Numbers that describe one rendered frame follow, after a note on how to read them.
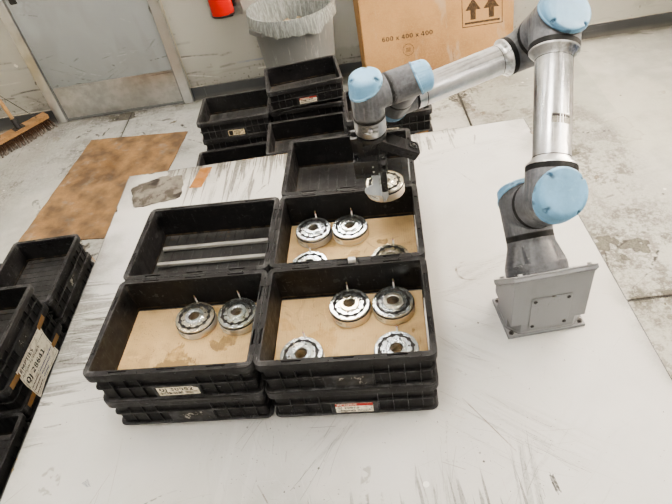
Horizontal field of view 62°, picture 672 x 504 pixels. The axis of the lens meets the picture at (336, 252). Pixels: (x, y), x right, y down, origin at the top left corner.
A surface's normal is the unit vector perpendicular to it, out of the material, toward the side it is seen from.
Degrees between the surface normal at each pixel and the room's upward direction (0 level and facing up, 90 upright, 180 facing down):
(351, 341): 0
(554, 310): 90
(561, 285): 90
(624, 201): 0
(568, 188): 50
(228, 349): 0
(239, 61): 90
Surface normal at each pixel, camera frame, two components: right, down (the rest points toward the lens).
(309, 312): -0.15, -0.72
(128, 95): 0.04, 0.68
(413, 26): 0.02, 0.50
